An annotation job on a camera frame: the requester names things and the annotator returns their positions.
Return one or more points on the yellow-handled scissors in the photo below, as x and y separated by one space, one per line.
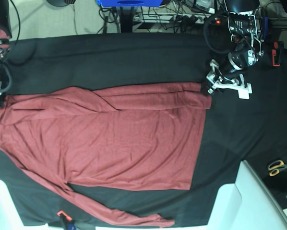
276 167

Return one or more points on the orange black clamp bottom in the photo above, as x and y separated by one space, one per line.
66 221

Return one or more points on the blue box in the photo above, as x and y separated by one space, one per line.
129 3

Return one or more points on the black table stand post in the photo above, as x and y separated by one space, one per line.
126 19

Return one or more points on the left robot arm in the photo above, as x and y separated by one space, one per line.
246 35

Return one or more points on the orange black clamp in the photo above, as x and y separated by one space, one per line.
66 221
277 53

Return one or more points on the black table cloth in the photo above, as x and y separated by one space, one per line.
254 130

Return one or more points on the orange black clamp right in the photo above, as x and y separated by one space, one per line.
277 53

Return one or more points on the red long-sleeve T-shirt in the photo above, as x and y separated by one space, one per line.
138 137

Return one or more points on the white power strip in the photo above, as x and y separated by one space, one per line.
150 17

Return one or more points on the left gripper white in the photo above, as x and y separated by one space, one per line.
216 80

